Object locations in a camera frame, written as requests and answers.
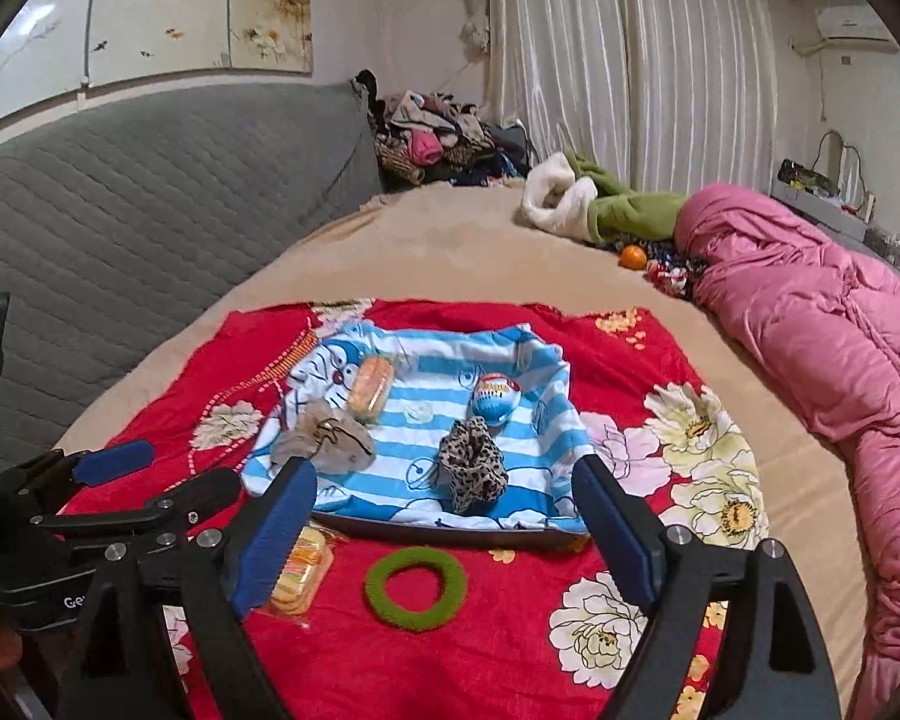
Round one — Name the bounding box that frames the dark patterned cloth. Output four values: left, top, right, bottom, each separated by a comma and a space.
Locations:
600, 236, 710, 293

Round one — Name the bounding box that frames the small colourful toy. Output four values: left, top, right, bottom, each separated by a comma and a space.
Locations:
645, 259, 695, 293

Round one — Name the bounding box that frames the grey quilted headboard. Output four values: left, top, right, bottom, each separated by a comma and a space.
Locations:
0, 79, 383, 473

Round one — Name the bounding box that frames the pink duvet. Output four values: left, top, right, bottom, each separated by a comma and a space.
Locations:
675, 181, 900, 720

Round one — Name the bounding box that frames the blue striped cartoon fabric tray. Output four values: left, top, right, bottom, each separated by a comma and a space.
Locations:
240, 321, 595, 550

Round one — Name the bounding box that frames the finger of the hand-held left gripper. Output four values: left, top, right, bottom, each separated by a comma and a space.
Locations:
30, 467, 242, 541
0, 439, 158, 518

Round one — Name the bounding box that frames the red floral blanket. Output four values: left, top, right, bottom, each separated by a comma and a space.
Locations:
60, 298, 770, 720

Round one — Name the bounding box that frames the green ring scrunchie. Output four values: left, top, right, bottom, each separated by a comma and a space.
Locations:
364, 546, 468, 632

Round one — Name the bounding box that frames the white striped curtain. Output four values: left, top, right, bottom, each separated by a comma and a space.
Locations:
454, 0, 777, 200

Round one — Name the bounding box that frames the leopard print scrunchie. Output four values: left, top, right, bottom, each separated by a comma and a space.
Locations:
436, 416, 509, 517

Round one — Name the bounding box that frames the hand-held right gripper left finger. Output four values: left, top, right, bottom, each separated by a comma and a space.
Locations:
58, 456, 320, 720

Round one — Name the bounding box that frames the grey dresser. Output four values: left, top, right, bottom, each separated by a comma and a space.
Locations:
771, 157, 900, 278

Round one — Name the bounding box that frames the snack cake packet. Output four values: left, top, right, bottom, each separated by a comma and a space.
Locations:
259, 525, 338, 616

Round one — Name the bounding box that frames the white air conditioner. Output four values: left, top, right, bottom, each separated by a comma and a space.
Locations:
816, 4, 893, 46

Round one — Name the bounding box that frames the orange cracker packet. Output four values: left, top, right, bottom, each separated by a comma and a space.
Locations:
345, 355, 398, 423

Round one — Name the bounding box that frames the red and blue toy egg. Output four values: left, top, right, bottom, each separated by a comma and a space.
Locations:
470, 371, 524, 421

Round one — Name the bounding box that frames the vanity mirror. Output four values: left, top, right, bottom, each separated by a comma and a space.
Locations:
817, 129, 875, 215

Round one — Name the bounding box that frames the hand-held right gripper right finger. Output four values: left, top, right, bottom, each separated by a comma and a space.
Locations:
570, 456, 845, 720

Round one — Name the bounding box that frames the pile of clothes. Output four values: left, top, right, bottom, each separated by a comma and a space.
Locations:
354, 69, 533, 192

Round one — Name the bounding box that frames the wall painting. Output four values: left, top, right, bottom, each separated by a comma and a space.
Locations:
0, 0, 314, 121

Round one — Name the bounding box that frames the white and green garment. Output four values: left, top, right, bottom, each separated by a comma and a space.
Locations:
521, 150, 691, 245

